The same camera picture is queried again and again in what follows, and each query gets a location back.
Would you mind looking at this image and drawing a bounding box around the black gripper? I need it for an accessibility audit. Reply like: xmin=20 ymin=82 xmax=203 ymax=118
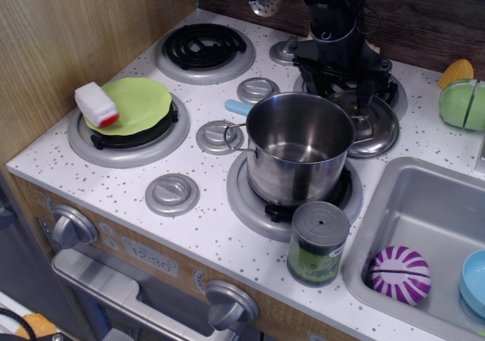
xmin=292 ymin=35 xmax=392 ymax=108

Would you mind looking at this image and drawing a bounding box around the steel pot lid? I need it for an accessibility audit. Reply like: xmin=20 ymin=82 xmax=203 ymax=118
xmin=329 ymin=91 xmax=399 ymax=158

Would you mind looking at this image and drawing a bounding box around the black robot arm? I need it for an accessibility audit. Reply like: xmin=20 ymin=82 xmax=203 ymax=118
xmin=288 ymin=0 xmax=392 ymax=108

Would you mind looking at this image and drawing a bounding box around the stainless steel pot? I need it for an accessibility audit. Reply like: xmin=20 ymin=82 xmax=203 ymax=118
xmin=243 ymin=92 xmax=374 ymax=207

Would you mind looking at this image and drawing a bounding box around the cream plastic bottle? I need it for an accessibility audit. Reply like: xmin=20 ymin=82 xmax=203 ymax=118
xmin=303 ymin=27 xmax=381 ymax=65

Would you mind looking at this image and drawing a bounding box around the back right black burner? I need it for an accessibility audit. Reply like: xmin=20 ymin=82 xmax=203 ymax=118
xmin=303 ymin=64 xmax=398 ymax=106

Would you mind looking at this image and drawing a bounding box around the black burner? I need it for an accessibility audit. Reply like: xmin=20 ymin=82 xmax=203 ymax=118
xmin=246 ymin=158 xmax=354 ymax=223
xmin=90 ymin=103 xmax=179 ymax=150
xmin=303 ymin=64 xmax=398 ymax=106
xmin=162 ymin=23 xmax=247 ymax=70

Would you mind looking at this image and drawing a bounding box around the grey stove knob back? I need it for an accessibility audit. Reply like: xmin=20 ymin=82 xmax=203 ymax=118
xmin=269 ymin=36 xmax=307 ymax=67

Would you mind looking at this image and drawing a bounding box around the grey stove knob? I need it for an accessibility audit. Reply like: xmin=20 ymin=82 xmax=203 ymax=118
xmin=145 ymin=174 xmax=200 ymax=217
xmin=196 ymin=120 xmax=244 ymax=155
xmin=236 ymin=77 xmax=280 ymax=105
xmin=269 ymin=36 xmax=307 ymax=67

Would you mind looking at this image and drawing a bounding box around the grey stove knob upper middle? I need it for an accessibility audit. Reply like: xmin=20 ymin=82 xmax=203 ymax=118
xmin=236 ymin=77 xmax=280 ymax=105

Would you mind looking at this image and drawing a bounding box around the hanging perforated ladle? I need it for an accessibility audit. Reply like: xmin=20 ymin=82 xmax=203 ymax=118
xmin=249 ymin=0 xmax=283 ymax=17

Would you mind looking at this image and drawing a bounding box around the yellow toy corn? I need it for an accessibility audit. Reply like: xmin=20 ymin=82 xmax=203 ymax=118
xmin=438 ymin=58 xmax=474 ymax=89

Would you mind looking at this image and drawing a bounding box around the green toy cabbage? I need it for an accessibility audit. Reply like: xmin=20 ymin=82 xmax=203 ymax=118
xmin=439 ymin=79 xmax=484 ymax=131

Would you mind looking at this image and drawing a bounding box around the front right black burner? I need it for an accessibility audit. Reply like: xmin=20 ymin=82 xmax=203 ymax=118
xmin=246 ymin=158 xmax=354 ymax=223

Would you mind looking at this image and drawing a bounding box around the back left black burner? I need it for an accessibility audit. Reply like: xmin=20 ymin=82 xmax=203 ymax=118
xmin=162 ymin=23 xmax=247 ymax=70

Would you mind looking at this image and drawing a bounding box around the green label tin can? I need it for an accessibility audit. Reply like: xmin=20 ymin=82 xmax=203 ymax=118
xmin=286 ymin=201 xmax=349 ymax=287

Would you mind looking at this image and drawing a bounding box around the grey metal sink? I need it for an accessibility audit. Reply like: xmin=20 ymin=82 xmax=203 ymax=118
xmin=343 ymin=158 xmax=484 ymax=340

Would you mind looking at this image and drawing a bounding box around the purple white toy onion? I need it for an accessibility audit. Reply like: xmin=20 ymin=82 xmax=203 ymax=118
xmin=369 ymin=246 xmax=432 ymax=306

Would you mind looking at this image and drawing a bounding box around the lime green plate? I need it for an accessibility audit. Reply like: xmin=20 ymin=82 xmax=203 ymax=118
xmin=84 ymin=77 xmax=172 ymax=136

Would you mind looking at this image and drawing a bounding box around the grey stove knob front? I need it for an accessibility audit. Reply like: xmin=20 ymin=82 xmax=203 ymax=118
xmin=145 ymin=174 xmax=200 ymax=217

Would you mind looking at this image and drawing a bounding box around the light blue bowl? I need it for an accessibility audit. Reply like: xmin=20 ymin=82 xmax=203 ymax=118
xmin=458 ymin=249 xmax=485 ymax=318

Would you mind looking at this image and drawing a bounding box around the white red toy sushi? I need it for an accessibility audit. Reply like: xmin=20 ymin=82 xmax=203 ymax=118
xmin=74 ymin=82 xmax=120 ymax=128

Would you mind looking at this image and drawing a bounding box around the front left black burner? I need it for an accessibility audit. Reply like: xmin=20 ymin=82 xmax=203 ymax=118
xmin=90 ymin=103 xmax=179 ymax=150

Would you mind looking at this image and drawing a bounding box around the right oven dial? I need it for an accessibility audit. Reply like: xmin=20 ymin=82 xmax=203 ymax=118
xmin=205 ymin=280 xmax=260 ymax=331

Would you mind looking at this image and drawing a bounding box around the oven dial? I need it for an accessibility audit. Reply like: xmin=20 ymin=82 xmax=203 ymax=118
xmin=52 ymin=205 xmax=99 ymax=249
xmin=205 ymin=280 xmax=260 ymax=331

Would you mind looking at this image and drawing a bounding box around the oven clock display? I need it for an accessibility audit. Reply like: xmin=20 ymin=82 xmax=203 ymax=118
xmin=121 ymin=236 xmax=180 ymax=278

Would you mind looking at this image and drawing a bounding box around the left oven dial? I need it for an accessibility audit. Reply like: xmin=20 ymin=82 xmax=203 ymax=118
xmin=52 ymin=205 xmax=99 ymax=249

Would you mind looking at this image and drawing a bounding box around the yellow object on floor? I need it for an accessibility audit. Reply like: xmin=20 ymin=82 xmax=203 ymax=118
xmin=23 ymin=313 xmax=58 ymax=338

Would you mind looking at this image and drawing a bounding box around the light blue handle utensil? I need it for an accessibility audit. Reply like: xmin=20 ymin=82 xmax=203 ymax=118
xmin=224 ymin=99 xmax=252 ymax=116

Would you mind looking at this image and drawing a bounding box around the silver oven door handle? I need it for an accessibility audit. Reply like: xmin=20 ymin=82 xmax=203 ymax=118
xmin=52 ymin=249 xmax=239 ymax=340

